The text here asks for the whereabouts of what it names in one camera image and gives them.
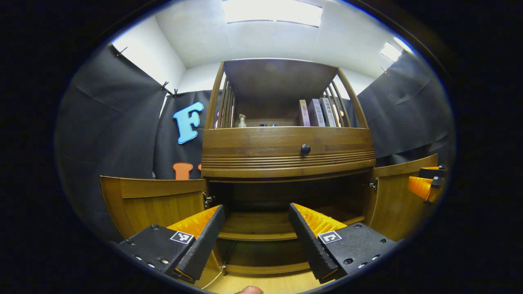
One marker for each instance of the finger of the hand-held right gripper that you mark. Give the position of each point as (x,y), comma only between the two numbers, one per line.
(421,188)

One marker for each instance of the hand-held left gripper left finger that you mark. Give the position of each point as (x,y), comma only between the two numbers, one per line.
(204,245)

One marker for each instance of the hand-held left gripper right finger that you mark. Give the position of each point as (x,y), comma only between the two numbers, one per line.
(306,245)

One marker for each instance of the wooden shoe cabinet door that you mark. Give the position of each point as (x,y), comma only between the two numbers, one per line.
(155,204)
(392,204)

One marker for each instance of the wooden double-door shoe cabinet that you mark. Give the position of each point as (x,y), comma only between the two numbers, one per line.
(278,77)

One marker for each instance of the metal door hinge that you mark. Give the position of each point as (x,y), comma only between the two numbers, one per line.
(223,267)
(372,185)
(207,200)

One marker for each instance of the wooden cabinet shelf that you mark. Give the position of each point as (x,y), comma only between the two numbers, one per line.
(261,228)

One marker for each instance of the wooden cabinet drawer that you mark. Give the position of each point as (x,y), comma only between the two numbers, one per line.
(253,143)

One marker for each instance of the black round drawer knob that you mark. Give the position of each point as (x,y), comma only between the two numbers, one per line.
(305,149)

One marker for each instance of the clear pump bottle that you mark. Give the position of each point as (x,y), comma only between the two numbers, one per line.
(242,121)

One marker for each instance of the pink book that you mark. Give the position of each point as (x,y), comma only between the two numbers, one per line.
(303,113)

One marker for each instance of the large ceiling light panel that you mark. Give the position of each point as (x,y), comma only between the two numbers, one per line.
(271,12)

